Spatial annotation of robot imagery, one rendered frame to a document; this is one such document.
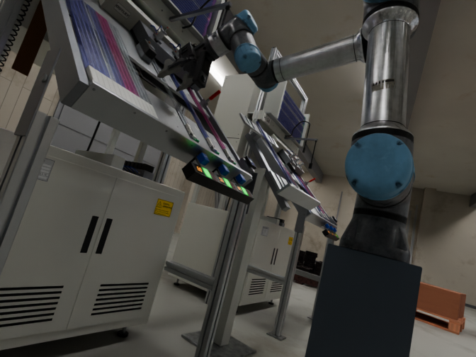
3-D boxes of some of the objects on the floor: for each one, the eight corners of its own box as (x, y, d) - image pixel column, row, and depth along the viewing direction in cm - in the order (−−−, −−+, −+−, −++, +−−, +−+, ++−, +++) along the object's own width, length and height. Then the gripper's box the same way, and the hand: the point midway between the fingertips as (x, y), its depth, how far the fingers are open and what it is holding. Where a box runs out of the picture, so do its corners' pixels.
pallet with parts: (267, 273, 410) (274, 242, 417) (288, 270, 519) (294, 246, 526) (328, 293, 371) (335, 259, 378) (338, 286, 480) (343, 259, 488)
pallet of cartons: (463, 327, 386) (467, 294, 393) (467, 338, 315) (472, 297, 322) (364, 295, 463) (369, 267, 470) (350, 297, 392) (355, 265, 399)
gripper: (222, 51, 103) (178, 82, 111) (196, 21, 91) (149, 59, 99) (227, 68, 100) (182, 99, 108) (201, 40, 87) (151, 76, 95)
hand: (169, 84), depth 102 cm, fingers open, 8 cm apart
